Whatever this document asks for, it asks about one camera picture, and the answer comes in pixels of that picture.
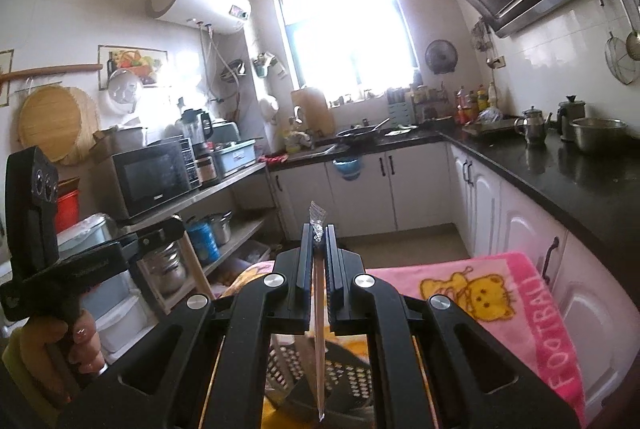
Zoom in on blue tin can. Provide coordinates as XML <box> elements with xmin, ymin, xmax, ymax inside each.
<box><xmin>187</xmin><ymin>216</ymin><xmax>221</xmax><ymax>262</ymax></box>

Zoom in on metal tray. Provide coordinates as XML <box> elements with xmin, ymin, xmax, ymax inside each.
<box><xmin>462</xmin><ymin>116</ymin><xmax>521</xmax><ymax>137</ymax></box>

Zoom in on pale blue storage box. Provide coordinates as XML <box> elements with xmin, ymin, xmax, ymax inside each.
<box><xmin>215</xmin><ymin>142</ymin><xmax>263</xmax><ymax>175</ymax></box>

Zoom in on round wooden chopping board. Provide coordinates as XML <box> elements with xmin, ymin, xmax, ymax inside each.
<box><xmin>18</xmin><ymin>86</ymin><xmax>101</xmax><ymax>165</ymax></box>

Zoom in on person's left hand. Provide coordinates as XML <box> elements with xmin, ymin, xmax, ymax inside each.
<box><xmin>22</xmin><ymin>310</ymin><xmax>107</xmax><ymax>376</ymax></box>

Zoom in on red bucket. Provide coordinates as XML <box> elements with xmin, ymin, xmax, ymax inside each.
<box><xmin>55</xmin><ymin>189</ymin><xmax>81</xmax><ymax>235</ymax></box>

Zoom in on wall utensil holder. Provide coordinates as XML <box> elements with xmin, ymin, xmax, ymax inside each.
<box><xmin>252</xmin><ymin>52</ymin><xmax>286</xmax><ymax>80</ymax></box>

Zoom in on fruit wall picture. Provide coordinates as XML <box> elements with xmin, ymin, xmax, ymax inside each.
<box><xmin>98</xmin><ymin>44</ymin><xmax>168</xmax><ymax>90</ymax></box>

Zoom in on small steel pot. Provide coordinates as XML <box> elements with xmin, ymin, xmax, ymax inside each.
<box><xmin>207</xmin><ymin>210</ymin><xmax>234</xmax><ymax>246</ymax></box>

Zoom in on wire skimmer strainer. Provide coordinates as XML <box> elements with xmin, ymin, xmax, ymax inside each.
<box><xmin>604</xmin><ymin>33</ymin><xmax>638</xmax><ymax>85</ymax></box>

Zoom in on kitchen shelf rack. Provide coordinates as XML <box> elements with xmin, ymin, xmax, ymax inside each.
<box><xmin>115</xmin><ymin>162</ymin><xmax>281</xmax><ymax>315</ymax></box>

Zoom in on black microwave oven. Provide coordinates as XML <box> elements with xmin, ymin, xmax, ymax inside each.
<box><xmin>111</xmin><ymin>139</ymin><xmax>201</xmax><ymax>220</ymax></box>

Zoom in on row of condiment bottles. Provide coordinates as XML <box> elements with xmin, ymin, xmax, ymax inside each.
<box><xmin>454</xmin><ymin>82</ymin><xmax>501</xmax><ymax>125</ymax></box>

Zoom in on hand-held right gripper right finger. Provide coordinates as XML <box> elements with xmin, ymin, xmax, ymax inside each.
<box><xmin>325</xmin><ymin>223</ymin><xmax>587</xmax><ymax>429</ymax></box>

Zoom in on plastic-wrapped wooden chopsticks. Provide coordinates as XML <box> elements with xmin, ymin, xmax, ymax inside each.
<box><xmin>306</xmin><ymin>202</ymin><xmax>331</xmax><ymax>422</ymax></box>

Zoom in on spice jar rack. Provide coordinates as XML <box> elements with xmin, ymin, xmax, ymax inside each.
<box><xmin>387</xmin><ymin>85</ymin><xmax>453</xmax><ymax>124</ymax></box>

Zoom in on grey plastic utensil basket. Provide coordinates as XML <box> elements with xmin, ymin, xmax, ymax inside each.
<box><xmin>264</xmin><ymin>340</ymin><xmax>376</xmax><ymax>415</ymax></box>

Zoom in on steel ladle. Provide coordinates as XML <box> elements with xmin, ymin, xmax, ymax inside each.
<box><xmin>612</xmin><ymin>0</ymin><xmax>640</xmax><ymax>60</ymax></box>

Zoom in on black blender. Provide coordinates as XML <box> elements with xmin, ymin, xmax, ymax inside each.
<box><xmin>180</xmin><ymin>98</ymin><xmax>213</xmax><ymax>155</ymax></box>

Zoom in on kitchen window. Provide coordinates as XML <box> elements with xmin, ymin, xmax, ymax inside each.
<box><xmin>272</xmin><ymin>0</ymin><xmax>421</xmax><ymax>102</ymax></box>

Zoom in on dark wall fan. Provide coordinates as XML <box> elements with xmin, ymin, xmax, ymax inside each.
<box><xmin>425</xmin><ymin>39</ymin><xmax>459</xmax><ymax>75</ymax></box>

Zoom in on white cabinets with black countertop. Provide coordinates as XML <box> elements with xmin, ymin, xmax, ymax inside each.
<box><xmin>267</xmin><ymin>129</ymin><xmax>640</xmax><ymax>410</ymax></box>

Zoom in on steel kettle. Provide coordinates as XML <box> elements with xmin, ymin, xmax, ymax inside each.
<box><xmin>515</xmin><ymin>106</ymin><xmax>553</xmax><ymax>145</ymax></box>

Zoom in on steel mixing bowl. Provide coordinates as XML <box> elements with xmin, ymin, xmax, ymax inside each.
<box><xmin>570</xmin><ymin>118</ymin><xmax>628</xmax><ymax>153</ymax></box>

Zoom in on rectangular wooden cutting board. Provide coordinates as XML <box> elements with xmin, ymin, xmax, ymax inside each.
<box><xmin>291</xmin><ymin>86</ymin><xmax>335</xmax><ymax>135</ymax></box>

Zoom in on blue plastic basin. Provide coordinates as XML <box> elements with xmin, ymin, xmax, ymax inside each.
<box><xmin>332</xmin><ymin>156</ymin><xmax>364</xmax><ymax>182</ymax></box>

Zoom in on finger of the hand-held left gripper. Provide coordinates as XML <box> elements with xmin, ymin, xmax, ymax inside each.
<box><xmin>117</xmin><ymin>216</ymin><xmax>186</xmax><ymax>262</ymax></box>

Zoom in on wooden rolling pin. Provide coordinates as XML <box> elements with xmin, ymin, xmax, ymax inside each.
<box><xmin>0</xmin><ymin>64</ymin><xmax>103</xmax><ymax>85</ymax></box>

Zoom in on small white fan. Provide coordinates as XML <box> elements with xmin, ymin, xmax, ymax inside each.
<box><xmin>107</xmin><ymin>68</ymin><xmax>143</xmax><ymax>115</ymax></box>

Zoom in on white plastic drawer unit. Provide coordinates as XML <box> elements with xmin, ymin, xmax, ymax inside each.
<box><xmin>57</xmin><ymin>214</ymin><xmax>151</xmax><ymax>355</ymax></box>

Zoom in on black frying pan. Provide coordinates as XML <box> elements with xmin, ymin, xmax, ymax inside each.
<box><xmin>336</xmin><ymin>118</ymin><xmax>392</xmax><ymax>145</ymax></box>

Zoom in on tall steel pot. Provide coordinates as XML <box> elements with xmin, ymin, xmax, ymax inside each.
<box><xmin>557</xmin><ymin>96</ymin><xmax>587</xmax><ymax>141</ymax></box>

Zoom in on pink printed blanket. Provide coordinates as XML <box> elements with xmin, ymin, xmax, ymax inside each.
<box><xmin>215</xmin><ymin>251</ymin><xmax>588</xmax><ymax>429</ymax></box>

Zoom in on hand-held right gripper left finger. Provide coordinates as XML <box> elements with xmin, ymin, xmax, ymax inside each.
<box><xmin>56</xmin><ymin>223</ymin><xmax>317</xmax><ymax>429</ymax></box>

